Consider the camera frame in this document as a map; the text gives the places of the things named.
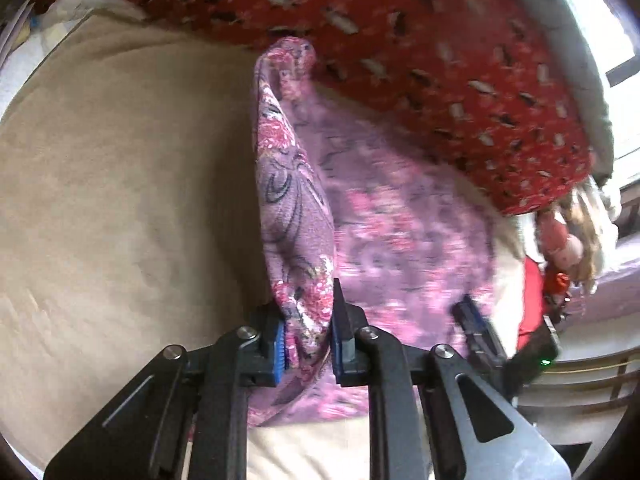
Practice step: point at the wooden bed frame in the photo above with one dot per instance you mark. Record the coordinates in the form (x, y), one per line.
(590, 375)

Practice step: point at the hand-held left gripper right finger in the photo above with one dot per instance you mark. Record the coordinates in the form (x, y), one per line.
(340, 350)

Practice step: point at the red patterned blanket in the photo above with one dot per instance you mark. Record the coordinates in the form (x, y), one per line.
(400, 35)

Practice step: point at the purple floral shirt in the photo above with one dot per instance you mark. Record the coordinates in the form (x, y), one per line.
(400, 235)

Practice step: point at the red cushion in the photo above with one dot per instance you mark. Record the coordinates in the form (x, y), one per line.
(532, 300)

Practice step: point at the white paper sheets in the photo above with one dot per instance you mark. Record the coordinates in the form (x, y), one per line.
(30, 15)

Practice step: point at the beige fleece blanket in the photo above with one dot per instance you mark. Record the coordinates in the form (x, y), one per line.
(125, 185)

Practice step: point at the grey pillow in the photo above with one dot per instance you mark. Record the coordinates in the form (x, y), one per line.
(585, 60)

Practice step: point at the doll in plastic bag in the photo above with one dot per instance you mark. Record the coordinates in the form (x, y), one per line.
(565, 245)

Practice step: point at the orange shiny ornament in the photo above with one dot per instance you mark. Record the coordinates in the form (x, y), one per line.
(556, 287)

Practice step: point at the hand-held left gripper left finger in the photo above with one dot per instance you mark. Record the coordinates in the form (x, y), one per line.
(277, 355)

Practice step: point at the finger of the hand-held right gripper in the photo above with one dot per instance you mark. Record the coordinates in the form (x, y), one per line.
(475, 327)

